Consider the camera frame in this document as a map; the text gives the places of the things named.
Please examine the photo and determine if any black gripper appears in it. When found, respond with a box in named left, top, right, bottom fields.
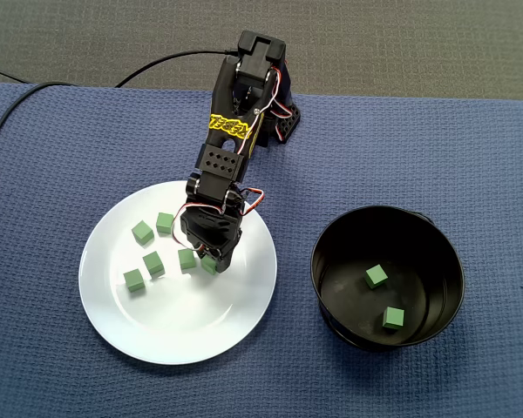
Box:
left=179, top=205, right=244, bottom=274

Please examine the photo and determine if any white round plate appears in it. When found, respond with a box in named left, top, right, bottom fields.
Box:
left=78, top=179, right=279, bottom=366

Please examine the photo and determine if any black round bucket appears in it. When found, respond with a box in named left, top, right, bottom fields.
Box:
left=309, top=205, right=466, bottom=352

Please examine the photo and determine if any blue woven table cloth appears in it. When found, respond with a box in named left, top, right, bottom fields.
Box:
left=0, top=81, right=523, bottom=418

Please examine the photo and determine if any servo wire bundle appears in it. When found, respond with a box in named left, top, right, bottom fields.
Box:
left=172, top=202, right=208, bottom=256
left=234, top=64, right=295, bottom=156
left=228, top=186, right=266, bottom=217

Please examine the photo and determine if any black power cable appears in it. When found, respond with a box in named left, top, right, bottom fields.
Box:
left=114, top=49, right=241, bottom=89
left=0, top=81, right=74, bottom=210

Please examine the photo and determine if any thin dark cable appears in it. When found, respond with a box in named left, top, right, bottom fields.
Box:
left=0, top=64, right=28, bottom=84

